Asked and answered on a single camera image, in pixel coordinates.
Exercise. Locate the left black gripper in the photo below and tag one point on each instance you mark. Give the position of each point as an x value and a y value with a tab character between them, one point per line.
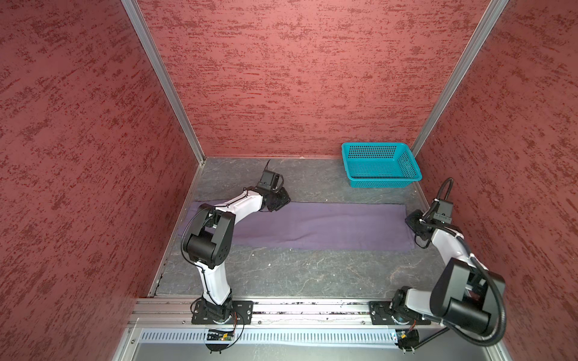
286	199

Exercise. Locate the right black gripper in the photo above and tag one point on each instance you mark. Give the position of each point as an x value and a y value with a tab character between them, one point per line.
410	219

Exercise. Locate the purple trousers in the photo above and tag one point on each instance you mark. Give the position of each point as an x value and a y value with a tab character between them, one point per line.
307	226

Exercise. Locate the teal plastic basket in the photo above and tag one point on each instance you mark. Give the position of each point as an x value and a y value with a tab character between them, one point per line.
379	165

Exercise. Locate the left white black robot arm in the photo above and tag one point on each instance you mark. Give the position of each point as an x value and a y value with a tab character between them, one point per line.
207	240

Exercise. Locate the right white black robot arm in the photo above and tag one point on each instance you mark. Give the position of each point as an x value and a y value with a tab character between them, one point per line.
467	296

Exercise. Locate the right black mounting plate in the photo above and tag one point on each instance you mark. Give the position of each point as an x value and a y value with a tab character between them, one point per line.
382	313

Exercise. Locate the black mounting plate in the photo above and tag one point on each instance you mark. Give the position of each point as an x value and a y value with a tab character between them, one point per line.
382	313
239	311

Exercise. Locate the right small circuit board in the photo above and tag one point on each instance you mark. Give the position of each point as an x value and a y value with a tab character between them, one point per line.
408	339

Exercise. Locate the small circuit board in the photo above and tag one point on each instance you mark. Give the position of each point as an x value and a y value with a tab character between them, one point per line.
408	339
221	335

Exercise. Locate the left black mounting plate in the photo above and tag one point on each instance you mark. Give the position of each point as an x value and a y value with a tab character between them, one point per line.
239	311

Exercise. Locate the left small circuit board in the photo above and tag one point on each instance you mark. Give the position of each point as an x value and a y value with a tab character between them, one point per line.
221	335

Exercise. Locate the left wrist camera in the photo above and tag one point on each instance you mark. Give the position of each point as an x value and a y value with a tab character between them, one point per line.
270	181

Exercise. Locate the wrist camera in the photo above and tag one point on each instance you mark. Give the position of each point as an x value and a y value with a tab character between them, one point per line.
443	208
270	181

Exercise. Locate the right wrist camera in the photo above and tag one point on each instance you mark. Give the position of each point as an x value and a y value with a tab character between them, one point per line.
443	208

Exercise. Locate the white slotted cable duct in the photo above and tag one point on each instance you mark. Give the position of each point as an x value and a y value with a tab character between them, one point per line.
372	338

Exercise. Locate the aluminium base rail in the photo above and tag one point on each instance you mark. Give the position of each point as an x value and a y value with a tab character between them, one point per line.
173	312

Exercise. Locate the right aluminium corner post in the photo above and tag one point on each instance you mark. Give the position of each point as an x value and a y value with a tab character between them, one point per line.
484	27

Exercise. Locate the aluminium corner post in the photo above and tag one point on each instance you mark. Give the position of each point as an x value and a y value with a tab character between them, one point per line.
484	27
145	37

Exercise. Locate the left aluminium corner post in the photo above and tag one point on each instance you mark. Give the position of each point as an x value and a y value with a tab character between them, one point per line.
145	37

